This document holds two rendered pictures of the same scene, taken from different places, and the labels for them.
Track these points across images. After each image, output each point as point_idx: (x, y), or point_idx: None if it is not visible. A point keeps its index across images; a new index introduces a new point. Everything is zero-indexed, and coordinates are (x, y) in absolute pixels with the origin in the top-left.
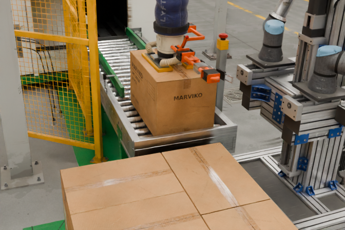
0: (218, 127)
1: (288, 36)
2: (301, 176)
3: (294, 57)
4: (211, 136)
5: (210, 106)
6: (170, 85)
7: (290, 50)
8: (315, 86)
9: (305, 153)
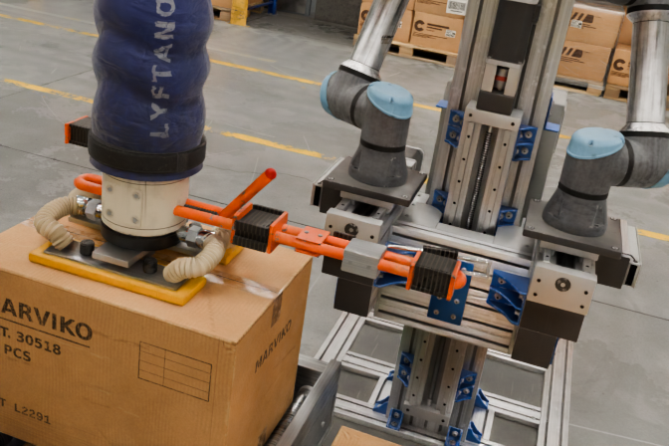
0: (322, 388)
1: (1, 91)
2: (455, 411)
3: (64, 137)
4: (314, 421)
5: (297, 341)
6: (255, 335)
7: (38, 122)
8: (586, 224)
9: (466, 361)
